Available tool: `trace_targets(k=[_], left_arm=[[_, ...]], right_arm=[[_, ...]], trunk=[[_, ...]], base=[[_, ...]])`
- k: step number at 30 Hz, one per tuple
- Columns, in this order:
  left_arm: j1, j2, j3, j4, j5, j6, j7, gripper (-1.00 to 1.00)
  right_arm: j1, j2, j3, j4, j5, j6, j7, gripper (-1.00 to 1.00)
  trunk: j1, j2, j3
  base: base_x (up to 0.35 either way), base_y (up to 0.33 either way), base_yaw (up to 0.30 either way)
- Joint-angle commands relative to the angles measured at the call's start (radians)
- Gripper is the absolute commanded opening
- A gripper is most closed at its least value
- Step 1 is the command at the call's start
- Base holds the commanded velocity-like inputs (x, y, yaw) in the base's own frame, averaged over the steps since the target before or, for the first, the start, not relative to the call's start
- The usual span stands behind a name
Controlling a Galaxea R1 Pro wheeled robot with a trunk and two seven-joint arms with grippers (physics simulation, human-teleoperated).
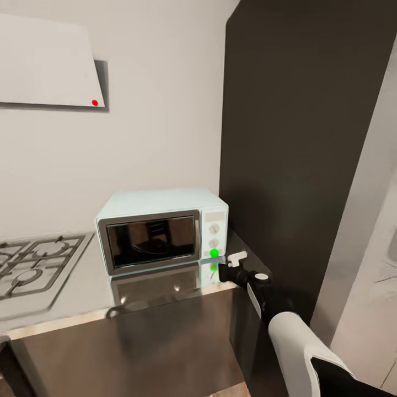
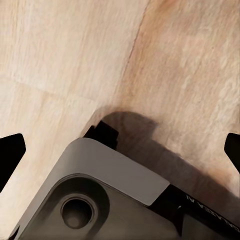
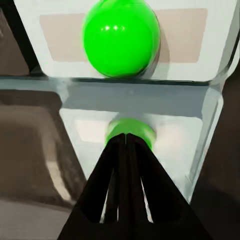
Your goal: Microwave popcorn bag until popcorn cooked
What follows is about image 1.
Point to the fridge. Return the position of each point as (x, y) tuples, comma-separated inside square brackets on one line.
[(308, 169)]

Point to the burner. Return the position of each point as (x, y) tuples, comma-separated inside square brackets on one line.
[(33, 271)]

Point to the microwave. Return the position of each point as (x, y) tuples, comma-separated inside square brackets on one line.
[(140, 230)]

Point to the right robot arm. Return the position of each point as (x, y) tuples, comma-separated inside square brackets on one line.
[(309, 367)]

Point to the range hood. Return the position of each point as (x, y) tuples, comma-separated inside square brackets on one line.
[(44, 62)]

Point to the oven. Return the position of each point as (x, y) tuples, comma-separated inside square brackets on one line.
[(13, 379)]

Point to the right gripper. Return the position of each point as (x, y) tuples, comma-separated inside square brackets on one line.
[(229, 273)]

